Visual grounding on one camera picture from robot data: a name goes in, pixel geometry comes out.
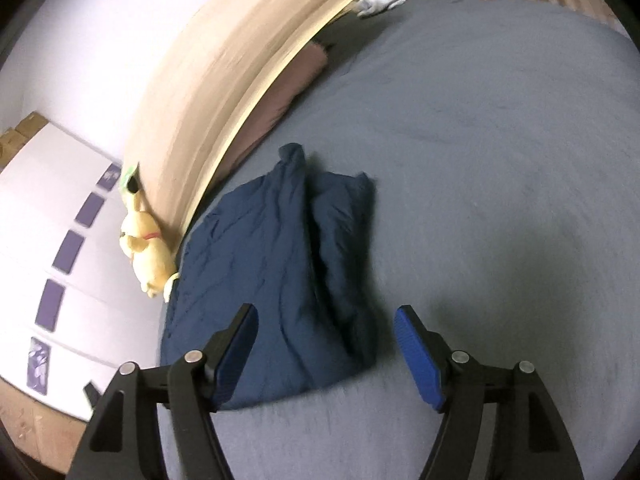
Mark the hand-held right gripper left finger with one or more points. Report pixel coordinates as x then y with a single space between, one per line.
235 355

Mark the light wooden board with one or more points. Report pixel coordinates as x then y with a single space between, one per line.
215 110

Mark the navy blue puffer jacket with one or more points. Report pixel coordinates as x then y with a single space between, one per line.
280 270

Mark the flat brown cardboard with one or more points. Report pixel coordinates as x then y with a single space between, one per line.
20 135

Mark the brown pillow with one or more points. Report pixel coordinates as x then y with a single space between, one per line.
280 100

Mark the yellow plush toy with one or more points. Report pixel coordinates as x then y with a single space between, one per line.
145 250

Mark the bed with grey sheet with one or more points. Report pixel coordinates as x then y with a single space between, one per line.
475 185

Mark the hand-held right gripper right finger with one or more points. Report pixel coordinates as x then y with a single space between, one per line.
420 360

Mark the white wardrobe with purple panels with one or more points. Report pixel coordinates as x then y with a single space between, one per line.
30 240

